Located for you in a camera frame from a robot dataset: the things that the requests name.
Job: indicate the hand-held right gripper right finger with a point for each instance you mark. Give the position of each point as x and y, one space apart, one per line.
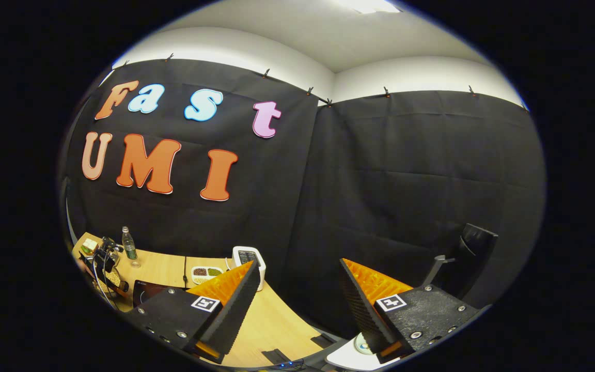
362 310

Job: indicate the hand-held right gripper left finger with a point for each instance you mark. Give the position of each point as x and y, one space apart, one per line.
238 305

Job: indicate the black induction cooktop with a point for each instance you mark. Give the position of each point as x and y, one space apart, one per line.
149 289

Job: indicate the sandwich with lettuce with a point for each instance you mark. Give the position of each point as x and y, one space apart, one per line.
90 246

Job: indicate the pile of yellow soybeans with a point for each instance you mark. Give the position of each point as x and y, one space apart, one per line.
112 278

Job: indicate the clear plastic water bottle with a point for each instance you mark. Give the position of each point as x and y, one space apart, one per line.
129 245

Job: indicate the white divided bean dish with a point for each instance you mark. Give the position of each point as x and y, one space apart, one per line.
207 274

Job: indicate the white toaster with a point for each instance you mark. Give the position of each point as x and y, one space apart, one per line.
248 261

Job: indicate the black office chair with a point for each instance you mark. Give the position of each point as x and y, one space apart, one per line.
475 248

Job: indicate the ceiling light panel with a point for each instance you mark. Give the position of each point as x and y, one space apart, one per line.
370 5

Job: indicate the black table bracket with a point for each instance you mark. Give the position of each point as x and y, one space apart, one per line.
276 356
324 340

